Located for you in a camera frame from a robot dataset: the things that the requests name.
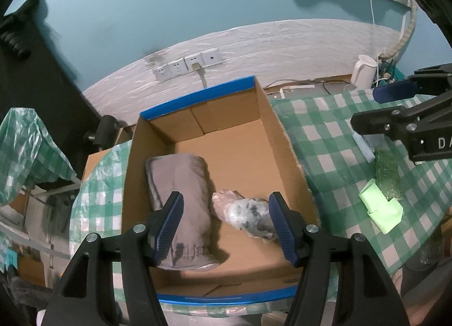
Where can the lime green folded cloth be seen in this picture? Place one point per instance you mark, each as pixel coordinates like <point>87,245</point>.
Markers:
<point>383,211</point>

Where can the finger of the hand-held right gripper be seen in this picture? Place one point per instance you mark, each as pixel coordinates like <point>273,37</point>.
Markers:
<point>374,123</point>
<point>393,91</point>

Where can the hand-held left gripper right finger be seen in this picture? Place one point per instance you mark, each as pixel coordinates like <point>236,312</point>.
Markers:
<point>282,227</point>

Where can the green checkered tablecloth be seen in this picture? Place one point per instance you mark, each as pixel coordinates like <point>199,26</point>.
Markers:
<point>325,142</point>

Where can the white wall socket with plug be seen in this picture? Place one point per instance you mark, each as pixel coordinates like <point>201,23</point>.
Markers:
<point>193,61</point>

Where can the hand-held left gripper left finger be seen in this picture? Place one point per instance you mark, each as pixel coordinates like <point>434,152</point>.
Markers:
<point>171,227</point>

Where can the teal basket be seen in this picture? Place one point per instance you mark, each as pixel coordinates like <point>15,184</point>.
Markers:
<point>397,72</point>

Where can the white electric kettle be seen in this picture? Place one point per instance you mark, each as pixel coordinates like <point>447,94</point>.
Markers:
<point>362,73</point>

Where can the black cabinet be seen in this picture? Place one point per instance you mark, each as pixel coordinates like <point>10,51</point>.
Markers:
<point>31,82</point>

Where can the dark green sponge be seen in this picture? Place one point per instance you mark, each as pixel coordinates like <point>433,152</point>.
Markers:
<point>386,174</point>

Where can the cardboard box with blue edges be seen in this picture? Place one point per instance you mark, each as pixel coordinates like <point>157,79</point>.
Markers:
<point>240,156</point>

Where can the grey rolled cloth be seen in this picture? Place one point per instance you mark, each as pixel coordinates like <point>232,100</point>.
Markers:
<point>187,177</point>

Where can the green checkered plastic sheet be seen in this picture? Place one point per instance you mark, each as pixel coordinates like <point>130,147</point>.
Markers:
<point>28,149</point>

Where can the black round knob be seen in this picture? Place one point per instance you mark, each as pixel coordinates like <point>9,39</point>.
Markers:
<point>106,130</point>

